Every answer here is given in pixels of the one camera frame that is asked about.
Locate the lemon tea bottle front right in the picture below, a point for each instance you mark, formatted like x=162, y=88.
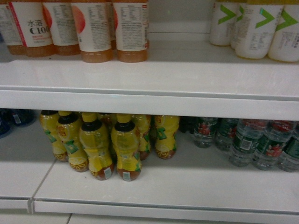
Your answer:
x=125, y=137

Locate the upper white shelf board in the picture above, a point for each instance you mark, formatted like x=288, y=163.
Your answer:
x=185, y=77

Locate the white chevron bottle behind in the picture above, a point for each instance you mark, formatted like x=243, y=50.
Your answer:
x=237, y=24

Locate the white chevron bottle right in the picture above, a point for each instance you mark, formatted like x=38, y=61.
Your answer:
x=285, y=43

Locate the water bottle barcode label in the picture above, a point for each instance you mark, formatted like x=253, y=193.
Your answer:
x=246, y=139

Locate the water bottle far left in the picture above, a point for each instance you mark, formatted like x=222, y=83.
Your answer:
x=204, y=131

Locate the C100 orange drink bottle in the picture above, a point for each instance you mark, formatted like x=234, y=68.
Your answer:
x=32, y=27

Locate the white metal shelf board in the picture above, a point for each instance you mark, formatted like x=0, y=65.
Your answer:
x=195, y=179

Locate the white bottle green chevron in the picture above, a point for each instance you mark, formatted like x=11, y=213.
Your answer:
x=223, y=20

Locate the lemon tea bottle back left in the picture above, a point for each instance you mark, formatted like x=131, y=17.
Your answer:
x=48, y=120

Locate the water bottle centre row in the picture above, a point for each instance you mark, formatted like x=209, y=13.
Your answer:
x=272, y=143

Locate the white chevron bottle front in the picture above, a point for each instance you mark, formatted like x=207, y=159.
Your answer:
x=257, y=28

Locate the blue bottle left edge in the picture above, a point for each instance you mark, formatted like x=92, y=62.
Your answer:
x=4, y=124

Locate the left adjoining shelf board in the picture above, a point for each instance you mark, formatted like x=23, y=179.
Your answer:
x=25, y=162

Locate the lemon tea bottle front middle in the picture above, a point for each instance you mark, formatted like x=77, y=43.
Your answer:
x=93, y=135

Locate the lemon tea bottle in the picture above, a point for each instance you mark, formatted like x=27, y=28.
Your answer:
x=166, y=127
x=125, y=137
x=48, y=120
x=68, y=127
x=93, y=135
x=142, y=121

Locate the water bottle right rear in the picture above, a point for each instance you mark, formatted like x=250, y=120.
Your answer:
x=225, y=134

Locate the lemon tea bottle back right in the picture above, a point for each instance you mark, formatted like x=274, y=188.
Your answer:
x=166, y=127

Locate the orange drink bottle left edge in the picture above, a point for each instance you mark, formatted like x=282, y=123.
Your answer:
x=9, y=30

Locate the lemon tea bottle back middle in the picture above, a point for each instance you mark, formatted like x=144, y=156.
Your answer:
x=142, y=121

